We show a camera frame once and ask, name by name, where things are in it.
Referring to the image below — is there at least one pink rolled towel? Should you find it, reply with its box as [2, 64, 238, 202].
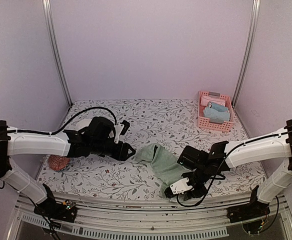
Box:
[200, 95, 225, 107]

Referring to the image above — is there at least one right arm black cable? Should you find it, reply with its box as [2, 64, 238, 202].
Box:
[176, 119, 292, 207]

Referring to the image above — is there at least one blue patterned rolled towel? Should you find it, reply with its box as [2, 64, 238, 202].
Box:
[207, 101, 229, 113]

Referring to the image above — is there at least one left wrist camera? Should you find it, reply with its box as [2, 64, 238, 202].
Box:
[112, 120, 130, 144]

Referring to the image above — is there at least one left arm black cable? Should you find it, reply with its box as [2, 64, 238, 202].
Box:
[8, 106, 118, 137]

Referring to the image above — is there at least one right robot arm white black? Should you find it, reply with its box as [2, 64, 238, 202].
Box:
[169, 119, 292, 218]

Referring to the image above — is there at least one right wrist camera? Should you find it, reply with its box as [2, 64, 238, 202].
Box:
[164, 177, 193, 199]

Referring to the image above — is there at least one right aluminium frame post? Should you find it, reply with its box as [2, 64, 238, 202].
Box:
[232, 0, 260, 108]

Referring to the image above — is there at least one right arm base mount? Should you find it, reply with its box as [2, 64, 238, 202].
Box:
[226, 199, 270, 223]

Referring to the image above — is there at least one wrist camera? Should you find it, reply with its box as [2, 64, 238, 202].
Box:
[112, 120, 130, 144]
[164, 177, 193, 199]

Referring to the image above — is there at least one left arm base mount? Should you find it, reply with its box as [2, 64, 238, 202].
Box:
[34, 198, 78, 223]

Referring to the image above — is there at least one front aluminium rail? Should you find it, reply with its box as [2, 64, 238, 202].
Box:
[7, 192, 292, 240]

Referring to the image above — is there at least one light blue towel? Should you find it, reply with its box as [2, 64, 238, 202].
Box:
[203, 107, 231, 122]

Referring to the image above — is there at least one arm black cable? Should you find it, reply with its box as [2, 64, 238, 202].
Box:
[8, 106, 118, 137]
[176, 119, 292, 207]

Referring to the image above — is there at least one green towel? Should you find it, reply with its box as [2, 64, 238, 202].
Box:
[135, 143, 188, 198]

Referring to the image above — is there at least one white bowl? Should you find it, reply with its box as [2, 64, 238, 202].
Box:
[75, 118, 92, 131]

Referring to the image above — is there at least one pink plastic basket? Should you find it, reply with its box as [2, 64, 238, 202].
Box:
[197, 91, 234, 132]

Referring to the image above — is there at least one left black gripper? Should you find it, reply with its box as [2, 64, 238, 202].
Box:
[91, 140, 137, 162]

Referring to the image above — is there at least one left aluminium frame post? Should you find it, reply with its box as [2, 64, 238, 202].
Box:
[42, 0, 73, 106]

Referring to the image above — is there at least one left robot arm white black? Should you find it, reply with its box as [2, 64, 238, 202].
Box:
[0, 116, 136, 218]

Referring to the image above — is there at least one aluminium frame post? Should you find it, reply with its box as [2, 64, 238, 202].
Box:
[232, 0, 260, 108]
[42, 0, 73, 106]

